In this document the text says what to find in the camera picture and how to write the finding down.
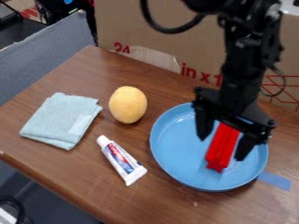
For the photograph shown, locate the blue plate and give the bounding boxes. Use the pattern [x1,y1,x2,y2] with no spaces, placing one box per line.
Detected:
[149,102,268,192]

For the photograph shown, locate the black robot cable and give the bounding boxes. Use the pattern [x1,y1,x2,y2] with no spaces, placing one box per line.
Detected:
[139,0,208,35]

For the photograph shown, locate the red star-shaped bar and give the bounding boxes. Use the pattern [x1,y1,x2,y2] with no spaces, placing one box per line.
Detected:
[206,122,239,173]

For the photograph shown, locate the blue tape strip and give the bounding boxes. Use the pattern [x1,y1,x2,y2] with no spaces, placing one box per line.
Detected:
[258,171,292,191]

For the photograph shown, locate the light blue folded cloth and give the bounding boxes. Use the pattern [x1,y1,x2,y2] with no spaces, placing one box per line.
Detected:
[19,93,103,151]

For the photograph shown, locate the black device in background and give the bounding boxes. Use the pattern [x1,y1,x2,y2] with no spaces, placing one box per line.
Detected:
[33,0,99,43]

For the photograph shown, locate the yellow round fruit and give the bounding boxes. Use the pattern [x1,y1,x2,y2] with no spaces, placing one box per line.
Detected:
[108,86,147,123]

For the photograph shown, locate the white toothpaste tube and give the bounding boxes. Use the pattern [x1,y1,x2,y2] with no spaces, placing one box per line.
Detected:
[97,135,147,186]

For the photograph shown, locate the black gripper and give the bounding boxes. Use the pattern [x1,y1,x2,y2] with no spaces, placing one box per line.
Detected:
[192,79,276,161]

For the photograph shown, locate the brown cardboard box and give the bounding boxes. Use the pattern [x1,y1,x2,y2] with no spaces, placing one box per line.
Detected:
[95,0,299,112]

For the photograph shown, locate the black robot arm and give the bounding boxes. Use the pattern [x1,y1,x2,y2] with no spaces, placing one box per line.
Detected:
[183,0,284,161]

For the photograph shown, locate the grey fabric partition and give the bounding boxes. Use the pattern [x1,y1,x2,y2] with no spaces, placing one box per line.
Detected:
[0,12,95,107]

